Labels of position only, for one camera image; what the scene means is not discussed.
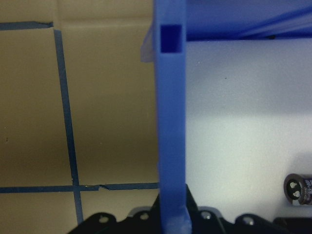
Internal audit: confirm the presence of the white foam liner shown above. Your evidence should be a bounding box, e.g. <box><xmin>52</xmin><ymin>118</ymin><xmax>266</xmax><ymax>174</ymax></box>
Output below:
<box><xmin>185</xmin><ymin>39</ymin><xmax>312</xmax><ymax>221</ymax></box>

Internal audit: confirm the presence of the blue plastic capacitor bin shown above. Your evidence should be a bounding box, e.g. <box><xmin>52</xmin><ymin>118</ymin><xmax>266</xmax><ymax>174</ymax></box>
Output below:
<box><xmin>140</xmin><ymin>0</ymin><xmax>312</xmax><ymax>234</ymax></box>

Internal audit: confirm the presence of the black cylindrical capacitor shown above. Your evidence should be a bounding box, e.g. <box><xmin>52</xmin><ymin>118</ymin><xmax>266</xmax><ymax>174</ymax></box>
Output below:
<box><xmin>283</xmin><ymin>173</ymin><xmax>312</xmax><ymax>207</ymax></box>

